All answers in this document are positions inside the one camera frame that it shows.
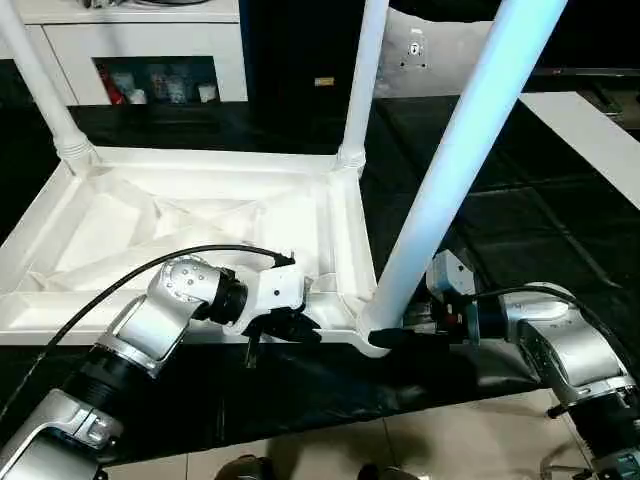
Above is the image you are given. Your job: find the white plastic table leg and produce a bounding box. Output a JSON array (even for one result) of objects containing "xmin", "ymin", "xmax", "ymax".
[
  {"xmin": 357, "ymin": 0, "xmax": 569, "ymax": 346},
  {"xmin": 335, "ymin": 0, "xmax": 391, "ymax": 171},
  {"xmin": 0, "ymin": 0, "xmax": 101, "ymax": 171}
]

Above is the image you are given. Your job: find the white plastic table top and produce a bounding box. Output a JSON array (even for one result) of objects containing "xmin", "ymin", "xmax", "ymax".
[{"xmin": 0, "ymin": 145, "xmax": 393, "ymax": 359}]

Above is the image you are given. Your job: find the black work mat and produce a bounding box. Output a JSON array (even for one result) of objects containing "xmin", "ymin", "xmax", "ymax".
[{"xmin": 0, "ymin": 95, "xmax": 640, "ymax": 466}]

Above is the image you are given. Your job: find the white cabinet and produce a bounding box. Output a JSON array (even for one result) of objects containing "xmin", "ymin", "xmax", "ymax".
[{"xmin": 0, "ymin": 0, "xmax": 249, "ymax": 106}]

